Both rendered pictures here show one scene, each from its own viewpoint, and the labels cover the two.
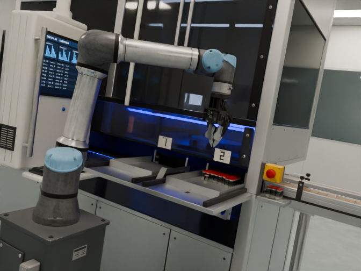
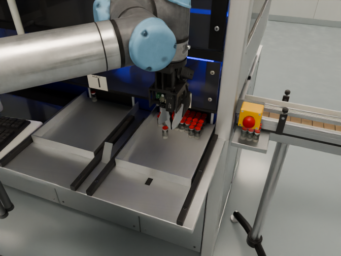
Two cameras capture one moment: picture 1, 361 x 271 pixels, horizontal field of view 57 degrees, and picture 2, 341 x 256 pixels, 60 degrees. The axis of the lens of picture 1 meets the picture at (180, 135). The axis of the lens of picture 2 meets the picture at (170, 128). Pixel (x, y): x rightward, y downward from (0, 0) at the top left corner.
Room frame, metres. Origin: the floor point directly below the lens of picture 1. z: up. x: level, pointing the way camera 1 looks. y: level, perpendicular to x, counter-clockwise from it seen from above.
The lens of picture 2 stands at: (0.71, -0.01, 1.56)
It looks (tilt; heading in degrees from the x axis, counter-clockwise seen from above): 37 degrees down; 349
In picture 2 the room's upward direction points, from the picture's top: straight up
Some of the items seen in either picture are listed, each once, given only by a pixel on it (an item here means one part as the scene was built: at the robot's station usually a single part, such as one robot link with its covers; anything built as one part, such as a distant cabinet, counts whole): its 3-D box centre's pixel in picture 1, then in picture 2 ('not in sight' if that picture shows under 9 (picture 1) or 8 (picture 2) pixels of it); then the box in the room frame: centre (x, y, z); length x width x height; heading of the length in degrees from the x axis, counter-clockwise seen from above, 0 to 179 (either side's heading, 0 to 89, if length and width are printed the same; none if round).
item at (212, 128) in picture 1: (209, 135); (164, 117); (1.33, -0.11, 1.13); 0.06 x 0.03 x 0.09; 148
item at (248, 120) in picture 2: (271, 173); (248, 121); (1.44, -0.42, 0.99); 0.04 x 0.04 x 0.04; 58
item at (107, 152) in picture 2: (154, 175); (99, 162); (1.43, 0.08, 0.91); 0.14 x 0.03 x 0.06; 149
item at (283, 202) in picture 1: (274, 199); (251, 136); (1.51, -0.48, 0.87); 0.14 x 0.13 x 0.02; 148
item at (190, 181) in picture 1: (209, 182); (170, 140); (1.51, -0.17, 0.90); 0.34 x 0.26 x 0.04; 148
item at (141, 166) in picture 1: (151, 165); (89, 120); (1.69, 0.12, 0.90); 0.34 x 0.26 x 0.04; 148
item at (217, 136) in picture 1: (216, 136); (175, 119); (1.31, -0.14, 1.13); 0.06 x 0.03 x 0.09; 148
